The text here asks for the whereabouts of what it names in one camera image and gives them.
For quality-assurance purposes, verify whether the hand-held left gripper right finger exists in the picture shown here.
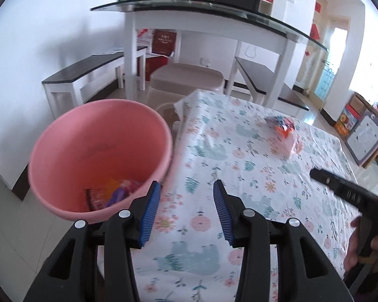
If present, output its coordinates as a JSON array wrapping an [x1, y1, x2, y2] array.
[[213, 179, 355, 302]]

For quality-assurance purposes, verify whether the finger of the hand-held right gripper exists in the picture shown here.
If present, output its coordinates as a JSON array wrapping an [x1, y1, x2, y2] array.
[[310, 167, 366, 211]]

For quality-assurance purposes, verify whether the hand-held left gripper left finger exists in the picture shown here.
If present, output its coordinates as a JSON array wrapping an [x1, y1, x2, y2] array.
[[23, 181, 161, 302]]

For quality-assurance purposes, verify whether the clear red snack wrapper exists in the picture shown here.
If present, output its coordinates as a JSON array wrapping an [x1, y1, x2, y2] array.
[[120, 179, 145, 196]]

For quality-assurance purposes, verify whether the purple plastic bag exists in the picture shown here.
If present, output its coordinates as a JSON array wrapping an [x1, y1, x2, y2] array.
[[105, 184, 131, 208]]

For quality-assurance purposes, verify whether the red snack packet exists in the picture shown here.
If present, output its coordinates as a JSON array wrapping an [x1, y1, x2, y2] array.
[[86, 188, 114, 211]]

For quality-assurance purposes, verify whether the pink plastic basin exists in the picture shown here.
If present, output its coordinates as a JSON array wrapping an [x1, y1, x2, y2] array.
[[28, 98, 174, 222]]

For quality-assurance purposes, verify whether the person's right hand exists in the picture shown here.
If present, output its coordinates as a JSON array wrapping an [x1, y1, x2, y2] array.
[[344, 216, 378, 278]]

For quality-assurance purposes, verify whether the floral printed tablecloth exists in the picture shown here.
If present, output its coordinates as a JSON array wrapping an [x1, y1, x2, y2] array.
[[131, 89, 363, 302]]

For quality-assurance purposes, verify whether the grey children's drawing board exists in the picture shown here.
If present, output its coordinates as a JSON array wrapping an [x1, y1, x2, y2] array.
[[346, 109, 378, 168]]

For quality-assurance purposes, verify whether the clear plastic snack wrapper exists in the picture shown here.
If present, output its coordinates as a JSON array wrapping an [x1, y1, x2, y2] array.
[[280, 133, 303, 161]]

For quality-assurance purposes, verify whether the colourful toy box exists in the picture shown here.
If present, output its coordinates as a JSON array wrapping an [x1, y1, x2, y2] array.
[[334, 93, 366, 139]]

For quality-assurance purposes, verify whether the orange wrapper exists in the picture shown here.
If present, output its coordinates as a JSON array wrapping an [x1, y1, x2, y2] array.
[[275, 126, 296, 141]]

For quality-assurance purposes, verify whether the blue crinkled wrapper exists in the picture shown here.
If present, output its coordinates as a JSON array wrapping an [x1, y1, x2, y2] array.
[[265, 116, 293, 130]]

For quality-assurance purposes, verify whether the white plastic stool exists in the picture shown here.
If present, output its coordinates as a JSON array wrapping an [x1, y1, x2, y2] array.
[[156, 101, 185, 133]]

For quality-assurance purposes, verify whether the dark-top white bench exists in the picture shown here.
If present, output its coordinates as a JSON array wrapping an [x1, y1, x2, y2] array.
[[235, 56, 310, 119], [42, 47, 147, 112]]

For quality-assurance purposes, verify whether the beige plastic stool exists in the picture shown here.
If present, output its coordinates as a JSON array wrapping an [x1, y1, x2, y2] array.
[[149, 63, 225, 101]]

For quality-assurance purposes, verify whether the red box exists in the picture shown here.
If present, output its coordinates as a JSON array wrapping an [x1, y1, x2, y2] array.
[[144, 54, 169, 82]]

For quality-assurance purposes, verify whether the red and white gift bag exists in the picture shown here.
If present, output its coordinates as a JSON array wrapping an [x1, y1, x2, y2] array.
[[136, 28, 155, 54]]

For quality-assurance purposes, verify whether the white glass-top table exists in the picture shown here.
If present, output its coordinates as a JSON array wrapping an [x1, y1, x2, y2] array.
[[90, 0, 330, 107]]

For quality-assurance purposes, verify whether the red wall decoration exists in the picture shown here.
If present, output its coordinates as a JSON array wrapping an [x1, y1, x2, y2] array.
[[310, 2, 322, 39]]

